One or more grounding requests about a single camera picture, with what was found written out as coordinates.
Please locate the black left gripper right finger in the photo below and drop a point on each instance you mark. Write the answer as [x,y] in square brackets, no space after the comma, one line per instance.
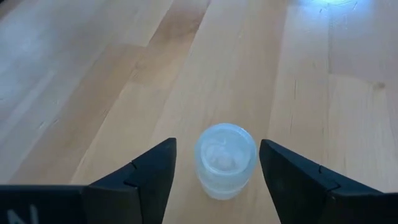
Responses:
[311,199]

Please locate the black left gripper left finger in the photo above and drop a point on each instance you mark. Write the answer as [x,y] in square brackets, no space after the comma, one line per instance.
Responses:
[133,196]

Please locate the white translucent medicine bottle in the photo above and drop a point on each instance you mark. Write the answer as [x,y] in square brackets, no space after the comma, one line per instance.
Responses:
[225,158]

